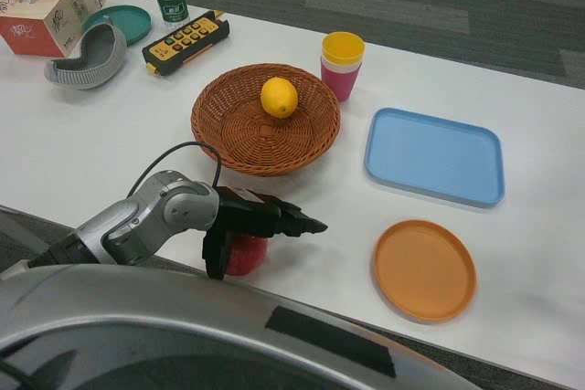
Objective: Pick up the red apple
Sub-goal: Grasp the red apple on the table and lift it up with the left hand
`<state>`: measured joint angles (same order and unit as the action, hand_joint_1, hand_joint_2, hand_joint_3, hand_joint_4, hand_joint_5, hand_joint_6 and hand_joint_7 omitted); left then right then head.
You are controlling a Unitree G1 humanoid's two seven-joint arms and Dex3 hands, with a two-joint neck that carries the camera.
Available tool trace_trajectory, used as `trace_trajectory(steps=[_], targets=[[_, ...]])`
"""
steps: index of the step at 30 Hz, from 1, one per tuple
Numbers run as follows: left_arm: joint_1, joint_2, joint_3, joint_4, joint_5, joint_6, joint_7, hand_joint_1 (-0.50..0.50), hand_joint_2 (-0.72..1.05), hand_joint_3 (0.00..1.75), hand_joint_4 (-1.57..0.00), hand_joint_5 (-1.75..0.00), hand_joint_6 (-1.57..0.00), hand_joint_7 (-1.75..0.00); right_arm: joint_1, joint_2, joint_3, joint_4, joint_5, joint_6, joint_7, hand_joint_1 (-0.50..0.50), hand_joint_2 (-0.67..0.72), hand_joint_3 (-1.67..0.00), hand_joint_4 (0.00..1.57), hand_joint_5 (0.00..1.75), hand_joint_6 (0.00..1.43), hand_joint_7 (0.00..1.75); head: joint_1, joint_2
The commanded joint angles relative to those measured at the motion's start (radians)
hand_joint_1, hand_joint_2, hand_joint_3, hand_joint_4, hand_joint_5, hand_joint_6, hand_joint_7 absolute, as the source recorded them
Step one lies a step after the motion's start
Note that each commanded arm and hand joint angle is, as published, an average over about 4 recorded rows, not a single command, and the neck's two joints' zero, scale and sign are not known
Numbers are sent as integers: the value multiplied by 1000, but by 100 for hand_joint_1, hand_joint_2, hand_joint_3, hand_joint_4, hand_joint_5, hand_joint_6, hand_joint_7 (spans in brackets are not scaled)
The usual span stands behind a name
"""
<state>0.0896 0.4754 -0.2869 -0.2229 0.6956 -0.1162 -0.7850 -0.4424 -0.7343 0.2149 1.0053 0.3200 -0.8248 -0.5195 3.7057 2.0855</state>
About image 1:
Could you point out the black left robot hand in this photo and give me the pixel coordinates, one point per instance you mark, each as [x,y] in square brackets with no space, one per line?
[247,216]

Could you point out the red apple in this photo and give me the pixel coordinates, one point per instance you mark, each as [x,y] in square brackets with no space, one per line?
[249,255]

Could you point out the brown wicker basket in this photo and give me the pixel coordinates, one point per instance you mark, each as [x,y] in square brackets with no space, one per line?
[237,134]

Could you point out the yellow lemon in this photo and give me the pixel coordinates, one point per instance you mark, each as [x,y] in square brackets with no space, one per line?
[279,98]

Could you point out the silver robot chest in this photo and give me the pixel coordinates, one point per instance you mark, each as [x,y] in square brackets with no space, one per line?
[137,330]

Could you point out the pink plastic cup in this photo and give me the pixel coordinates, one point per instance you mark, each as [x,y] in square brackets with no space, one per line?
[340,84]

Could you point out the white plastic cup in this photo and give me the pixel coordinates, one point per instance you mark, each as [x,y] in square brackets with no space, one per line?
[331,67]

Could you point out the orange round plastic plate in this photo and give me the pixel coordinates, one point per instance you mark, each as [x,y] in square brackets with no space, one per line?
[425,271]

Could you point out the yellow black remote controller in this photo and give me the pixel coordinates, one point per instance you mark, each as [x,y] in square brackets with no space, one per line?
[185,40]

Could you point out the blue rectangular plastic tray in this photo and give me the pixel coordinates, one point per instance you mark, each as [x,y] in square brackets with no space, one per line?
[434,157]

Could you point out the grey knitted headband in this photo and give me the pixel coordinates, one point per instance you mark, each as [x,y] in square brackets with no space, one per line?
[91,71]

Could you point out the teal round plastic plate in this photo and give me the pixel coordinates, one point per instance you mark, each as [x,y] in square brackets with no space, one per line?
[130,22]

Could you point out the cardboard tissue box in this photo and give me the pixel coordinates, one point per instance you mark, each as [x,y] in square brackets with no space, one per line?
[45,24]

